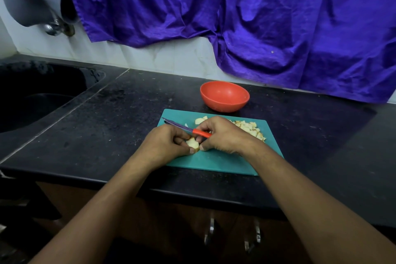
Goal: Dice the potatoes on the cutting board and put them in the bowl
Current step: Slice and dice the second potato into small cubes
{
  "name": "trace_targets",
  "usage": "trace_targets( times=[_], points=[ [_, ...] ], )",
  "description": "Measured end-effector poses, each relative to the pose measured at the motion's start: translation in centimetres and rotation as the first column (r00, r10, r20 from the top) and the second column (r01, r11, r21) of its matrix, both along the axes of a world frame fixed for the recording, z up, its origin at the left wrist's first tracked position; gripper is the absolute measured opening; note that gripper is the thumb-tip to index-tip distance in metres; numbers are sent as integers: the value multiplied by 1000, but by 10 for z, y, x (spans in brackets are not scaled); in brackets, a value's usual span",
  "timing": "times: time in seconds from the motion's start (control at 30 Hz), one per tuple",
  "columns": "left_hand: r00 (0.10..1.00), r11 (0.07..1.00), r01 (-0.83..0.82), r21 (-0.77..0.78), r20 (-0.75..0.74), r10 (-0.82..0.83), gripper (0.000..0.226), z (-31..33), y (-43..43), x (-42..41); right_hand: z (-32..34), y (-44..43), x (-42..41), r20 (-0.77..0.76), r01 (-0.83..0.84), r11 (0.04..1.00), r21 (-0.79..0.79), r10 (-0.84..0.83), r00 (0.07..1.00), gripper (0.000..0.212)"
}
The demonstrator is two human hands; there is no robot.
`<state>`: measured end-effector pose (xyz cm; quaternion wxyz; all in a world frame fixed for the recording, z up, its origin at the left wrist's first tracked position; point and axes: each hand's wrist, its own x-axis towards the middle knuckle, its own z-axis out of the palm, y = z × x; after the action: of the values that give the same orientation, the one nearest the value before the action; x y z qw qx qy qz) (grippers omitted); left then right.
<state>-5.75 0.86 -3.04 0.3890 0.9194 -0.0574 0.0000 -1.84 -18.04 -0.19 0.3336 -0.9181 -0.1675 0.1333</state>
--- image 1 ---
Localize person's right hand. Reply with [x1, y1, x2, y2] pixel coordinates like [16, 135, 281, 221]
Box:
[193, 116, 264, 158]

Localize purple cloth curtain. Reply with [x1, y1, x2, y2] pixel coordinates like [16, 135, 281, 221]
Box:
[66, 0, 396, 104]

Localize metal faucet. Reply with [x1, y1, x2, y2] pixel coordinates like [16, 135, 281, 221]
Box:
[0, 0, 78, 38]

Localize person's left forearm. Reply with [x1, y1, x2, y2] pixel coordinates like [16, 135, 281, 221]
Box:
[31, 156, 156, 264]

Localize person's right forearm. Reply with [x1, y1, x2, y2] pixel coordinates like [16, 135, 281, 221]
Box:
[247, 142, 396, 264]

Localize teal plastic cutting board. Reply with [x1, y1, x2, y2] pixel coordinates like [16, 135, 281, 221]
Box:
[155, 108, 285, 177]

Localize metal cabinet handle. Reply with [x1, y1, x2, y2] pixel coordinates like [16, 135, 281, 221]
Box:
[204, 211, 217, 248]
[244, 217, 262, 254]

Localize person's left hand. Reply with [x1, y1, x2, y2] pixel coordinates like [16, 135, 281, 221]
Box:
[133, 125, 198, 170]

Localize dark kitchen sink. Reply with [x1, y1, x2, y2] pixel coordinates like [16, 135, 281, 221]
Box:
[0, 59, 106, 133]

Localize red-handled kitchen knife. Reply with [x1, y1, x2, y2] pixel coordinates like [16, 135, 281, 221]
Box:
[163, 118, 212, 139]

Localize orange bowl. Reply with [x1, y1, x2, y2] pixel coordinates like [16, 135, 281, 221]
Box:
[199, 80, 251, 113]

